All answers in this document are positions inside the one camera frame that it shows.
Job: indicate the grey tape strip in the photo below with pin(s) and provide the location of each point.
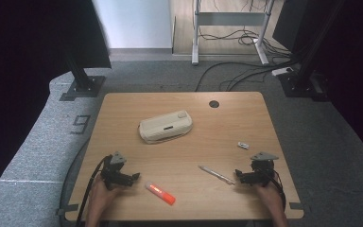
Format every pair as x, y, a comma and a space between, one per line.
296, 206

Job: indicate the black panel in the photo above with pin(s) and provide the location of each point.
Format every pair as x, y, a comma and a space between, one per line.
291, 22

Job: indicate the orange highlighter pen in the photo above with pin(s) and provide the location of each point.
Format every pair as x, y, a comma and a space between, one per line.
161, 193

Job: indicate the silver pen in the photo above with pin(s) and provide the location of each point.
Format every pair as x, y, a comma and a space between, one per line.
216, 174

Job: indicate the white metal desk frame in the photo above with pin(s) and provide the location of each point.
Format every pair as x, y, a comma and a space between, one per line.
230, 19

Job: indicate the person's left hand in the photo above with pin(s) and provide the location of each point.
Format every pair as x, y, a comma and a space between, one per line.
99, 197

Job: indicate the white power strip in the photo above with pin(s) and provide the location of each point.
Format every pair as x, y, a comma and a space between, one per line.
282, 71

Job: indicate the white fabric pencil case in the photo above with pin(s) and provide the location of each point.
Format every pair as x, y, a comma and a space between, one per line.
165, 126

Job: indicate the black metal stand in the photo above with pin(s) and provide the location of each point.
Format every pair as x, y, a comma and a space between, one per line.
302, 83
82, 85

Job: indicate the person's right hand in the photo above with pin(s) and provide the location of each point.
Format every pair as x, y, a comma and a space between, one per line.
272, 198

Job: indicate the small white eraser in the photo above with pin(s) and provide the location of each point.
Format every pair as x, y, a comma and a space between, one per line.
243, 145

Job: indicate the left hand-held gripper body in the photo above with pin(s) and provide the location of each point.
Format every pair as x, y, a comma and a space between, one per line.
115, 173

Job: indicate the dark curtain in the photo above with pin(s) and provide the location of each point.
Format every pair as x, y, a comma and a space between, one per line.
19, 47

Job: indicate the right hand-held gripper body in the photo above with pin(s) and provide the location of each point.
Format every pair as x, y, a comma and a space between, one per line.
262, 171

